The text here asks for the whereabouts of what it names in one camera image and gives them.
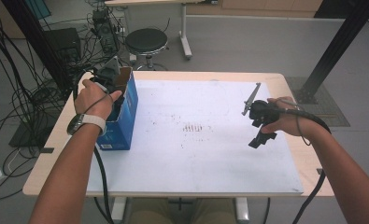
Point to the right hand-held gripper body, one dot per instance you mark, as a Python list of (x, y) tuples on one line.
[(261, 112)]

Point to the white table mat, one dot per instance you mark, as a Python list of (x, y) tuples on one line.
[(188, 161)]

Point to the person's left hand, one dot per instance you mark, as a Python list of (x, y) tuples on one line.
[(93, 99)]

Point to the small black table clip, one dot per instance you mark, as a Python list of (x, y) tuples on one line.
[(46, 150), (319, 171)]

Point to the dark computer tower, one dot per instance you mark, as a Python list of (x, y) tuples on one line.
[(106, 31)]

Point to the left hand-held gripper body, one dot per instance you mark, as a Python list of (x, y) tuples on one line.
[(109, 76)]

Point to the teal panel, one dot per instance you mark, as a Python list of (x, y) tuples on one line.
[(39, 7)]

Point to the black round stool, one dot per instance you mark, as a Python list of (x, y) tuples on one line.
[(146, 40)]

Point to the desk with white legs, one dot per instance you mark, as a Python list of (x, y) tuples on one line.
[(185, 37)]

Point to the white table leg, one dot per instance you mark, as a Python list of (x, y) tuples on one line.
[(119, 210), (242, 210)]

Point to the black box-shaped device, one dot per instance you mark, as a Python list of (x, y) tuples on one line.
[(62, 42)]

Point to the blue cardboard box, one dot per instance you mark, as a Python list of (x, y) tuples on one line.
[(127, 118)]

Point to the dark floor plate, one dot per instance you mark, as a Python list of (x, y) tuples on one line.
[(20, 137)]

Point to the person's right hand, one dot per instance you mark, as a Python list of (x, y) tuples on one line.
[(292, 123)]

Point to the black metal frame post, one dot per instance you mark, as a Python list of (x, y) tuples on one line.
[(337, 46), (42, 46)]

